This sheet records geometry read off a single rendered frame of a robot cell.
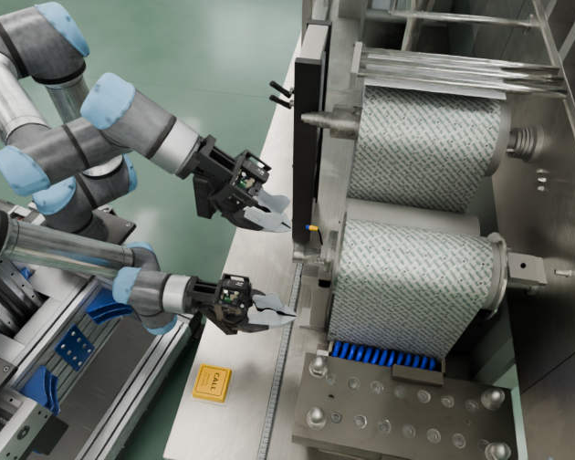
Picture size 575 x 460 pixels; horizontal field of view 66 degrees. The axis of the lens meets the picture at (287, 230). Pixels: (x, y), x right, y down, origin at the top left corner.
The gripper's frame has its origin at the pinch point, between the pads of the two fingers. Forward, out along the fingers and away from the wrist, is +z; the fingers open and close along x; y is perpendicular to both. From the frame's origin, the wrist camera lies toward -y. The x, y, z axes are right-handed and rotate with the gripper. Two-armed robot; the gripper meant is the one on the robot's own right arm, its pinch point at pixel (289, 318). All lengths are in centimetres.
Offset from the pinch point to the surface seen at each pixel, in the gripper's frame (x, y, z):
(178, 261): 74, -109, -71
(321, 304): 7.9, -6.9, 5.7
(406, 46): 76, 16, 18
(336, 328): -0.2, -0.6, 9.3
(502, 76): 33, 36, 31
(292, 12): 338, -109, -60
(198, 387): -11.8, -16.6, -17.8
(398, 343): -0.2, -2.8, 21.8
